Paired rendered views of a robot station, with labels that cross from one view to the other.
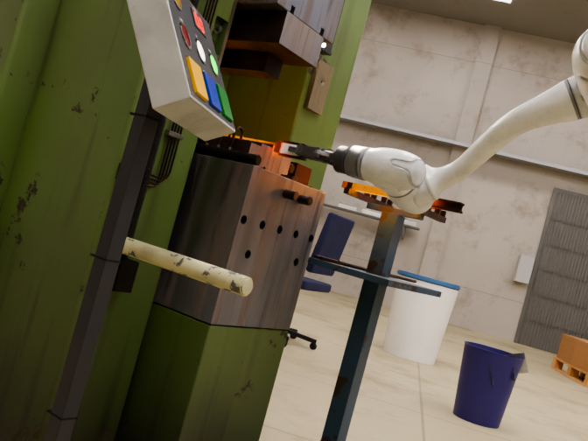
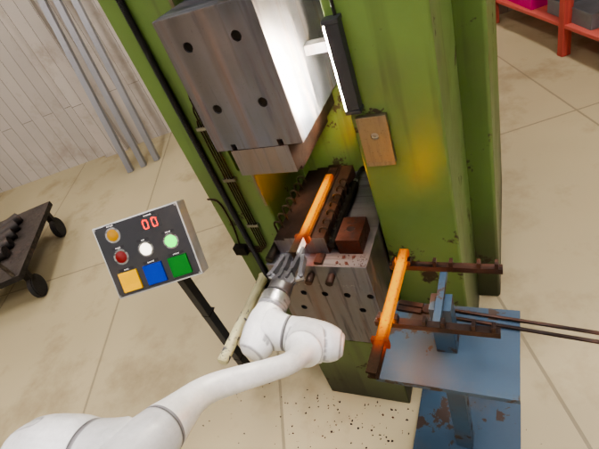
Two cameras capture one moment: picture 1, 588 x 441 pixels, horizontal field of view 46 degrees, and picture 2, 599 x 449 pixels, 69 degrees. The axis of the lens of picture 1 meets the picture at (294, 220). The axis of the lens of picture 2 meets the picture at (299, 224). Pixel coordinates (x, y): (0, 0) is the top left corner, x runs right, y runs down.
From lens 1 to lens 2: 2.55 m
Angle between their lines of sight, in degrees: 90
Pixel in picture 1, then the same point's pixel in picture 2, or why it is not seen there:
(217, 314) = not seen: hidden behind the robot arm
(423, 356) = not seen: outside the picture
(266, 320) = (356, 338)
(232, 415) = (362, 374)
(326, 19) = (277, 129)
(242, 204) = not seen: hidden behind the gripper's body
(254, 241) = (304, 300)
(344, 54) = (406, 84)
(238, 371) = (349, 357)
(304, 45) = (269, 163)
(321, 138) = (422, 176)
